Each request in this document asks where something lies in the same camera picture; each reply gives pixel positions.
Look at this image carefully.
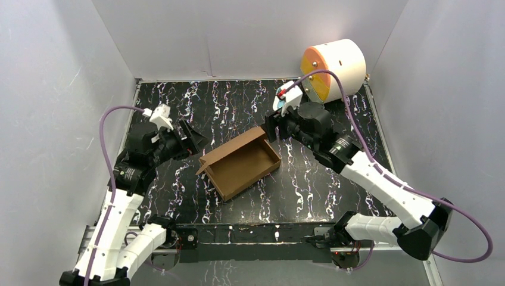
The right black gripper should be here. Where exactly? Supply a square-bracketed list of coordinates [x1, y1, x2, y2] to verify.
[260, 100, 317, 151]

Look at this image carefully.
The brown cardboard box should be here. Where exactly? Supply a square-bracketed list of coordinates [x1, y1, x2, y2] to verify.
[196, 127, 281, 201]

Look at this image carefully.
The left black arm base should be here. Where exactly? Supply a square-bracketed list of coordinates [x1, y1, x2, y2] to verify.
[129, 217, 198, 271]

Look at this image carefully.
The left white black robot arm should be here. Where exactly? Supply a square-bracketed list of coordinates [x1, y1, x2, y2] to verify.
[59, 120, 208, 285]

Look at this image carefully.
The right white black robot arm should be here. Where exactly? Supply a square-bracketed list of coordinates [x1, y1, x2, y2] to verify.
[262, 102, 451, 260]

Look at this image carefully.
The light blue packaged tool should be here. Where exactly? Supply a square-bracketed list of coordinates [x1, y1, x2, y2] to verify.
[272, 97, 285, 111]

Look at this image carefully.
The white cylindrical drum orange face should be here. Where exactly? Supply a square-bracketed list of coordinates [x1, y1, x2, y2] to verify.
[300, 39, 366, 104]

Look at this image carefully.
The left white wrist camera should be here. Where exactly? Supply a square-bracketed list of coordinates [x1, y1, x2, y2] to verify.
[142, 104, 174, 132]

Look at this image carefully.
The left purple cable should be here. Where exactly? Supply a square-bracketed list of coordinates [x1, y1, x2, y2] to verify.
[83, 105, 167, 286]

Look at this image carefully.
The purple cable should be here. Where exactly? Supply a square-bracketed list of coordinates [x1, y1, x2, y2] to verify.
[282, 69, 494, 272]
[83, 105, 167, 286]

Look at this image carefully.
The aluminium frame rail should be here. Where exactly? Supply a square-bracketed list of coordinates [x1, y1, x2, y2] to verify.
[71, 223, 445, 286]

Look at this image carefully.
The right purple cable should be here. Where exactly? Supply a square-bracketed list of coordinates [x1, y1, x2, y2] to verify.
[282, 69, 494, 272]

